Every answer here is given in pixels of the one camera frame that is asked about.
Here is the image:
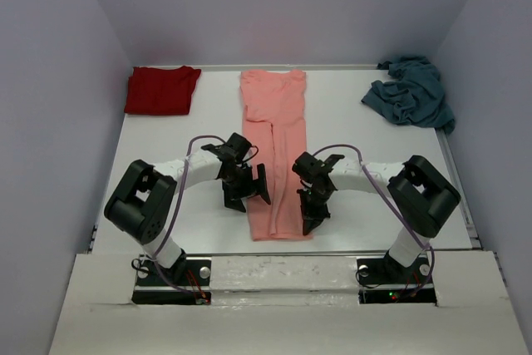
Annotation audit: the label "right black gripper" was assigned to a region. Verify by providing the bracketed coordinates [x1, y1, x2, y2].
[297, 186, 333, 235]

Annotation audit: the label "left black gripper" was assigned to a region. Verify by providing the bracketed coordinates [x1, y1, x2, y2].
[220, 165, 269, 214]

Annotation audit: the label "pink t shirt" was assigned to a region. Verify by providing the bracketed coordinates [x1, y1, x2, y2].
[240, 70, 311, 241]

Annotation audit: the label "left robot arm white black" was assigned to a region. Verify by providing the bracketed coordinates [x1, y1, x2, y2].
[104, 133, 271, 287]

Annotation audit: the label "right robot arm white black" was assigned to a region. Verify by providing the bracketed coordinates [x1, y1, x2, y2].
[292, 152, 461, 288]

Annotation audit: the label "red folded t shirt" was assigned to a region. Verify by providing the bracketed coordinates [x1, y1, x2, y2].
[124, 66, 202, 116]

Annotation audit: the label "blue crumpled t shirt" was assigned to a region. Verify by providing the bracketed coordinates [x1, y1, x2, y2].
[361, 56, 456, 135]

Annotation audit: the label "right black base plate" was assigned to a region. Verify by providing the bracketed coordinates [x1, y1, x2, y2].
[355, 256, 437, 305]

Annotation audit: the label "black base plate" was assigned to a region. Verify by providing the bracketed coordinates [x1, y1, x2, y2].
[131, 256, 212, 306]
[355, 256, 437, 305]

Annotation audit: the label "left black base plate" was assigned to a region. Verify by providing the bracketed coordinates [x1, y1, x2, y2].
[131, 256, 212, 306]

